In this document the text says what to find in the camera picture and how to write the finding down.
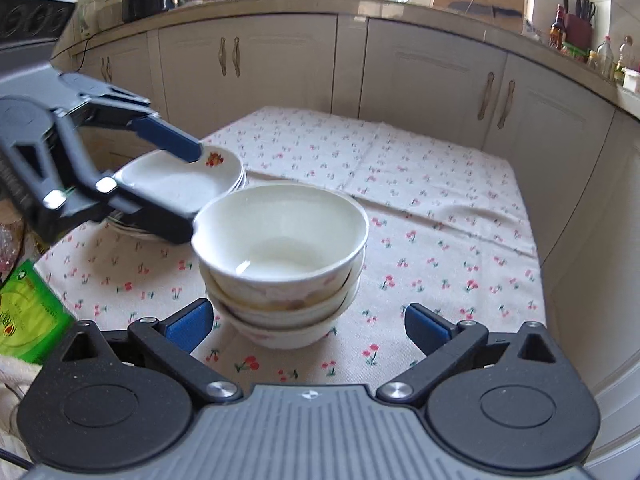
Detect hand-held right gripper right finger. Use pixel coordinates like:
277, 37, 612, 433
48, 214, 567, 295
376, 303, 576, 403

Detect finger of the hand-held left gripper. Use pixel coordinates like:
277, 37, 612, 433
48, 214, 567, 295
10, 115, 194, 246
52, 72, 203, 163

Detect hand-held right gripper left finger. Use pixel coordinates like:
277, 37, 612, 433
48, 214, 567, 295
50, 298, 243, 403

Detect white bowl pink floral print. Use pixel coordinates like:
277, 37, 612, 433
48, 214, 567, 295
205, 260, 363, 319
191, 183, 370, 301

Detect plain white bowl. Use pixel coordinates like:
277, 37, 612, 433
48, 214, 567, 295
215, 285, 360, 350

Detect white kitchen appliance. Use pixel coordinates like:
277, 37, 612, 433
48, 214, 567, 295
80, 0, 126, 31

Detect cherry print tablecloth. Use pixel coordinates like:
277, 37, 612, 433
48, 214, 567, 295
32, 105, 546, 386

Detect clear plastic bag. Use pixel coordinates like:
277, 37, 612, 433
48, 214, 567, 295
0, 220, 31, 281

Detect large green packet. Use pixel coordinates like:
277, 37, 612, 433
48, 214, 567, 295
0, 260, 76, 363

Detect stone kitchen countertop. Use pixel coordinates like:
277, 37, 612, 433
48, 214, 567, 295
50, 0, 640, 121

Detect white woven cloth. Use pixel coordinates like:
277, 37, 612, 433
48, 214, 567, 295
0, 357, 46, 441

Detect white kitchen cabinet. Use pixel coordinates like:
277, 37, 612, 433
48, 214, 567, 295
50, 10, 640, 480

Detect clear glass bottle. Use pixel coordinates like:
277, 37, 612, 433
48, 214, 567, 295
616, 36, 635, 83
596, 36, 615, 78

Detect black cleaver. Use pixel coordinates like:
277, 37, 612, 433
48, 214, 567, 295
447, 0, 526, 20

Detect dark sauce bottle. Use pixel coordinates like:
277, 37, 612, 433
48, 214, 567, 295
549, 5, 567, 51

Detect dark red knife block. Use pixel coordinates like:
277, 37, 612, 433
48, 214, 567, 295
562, 0, 597, 51

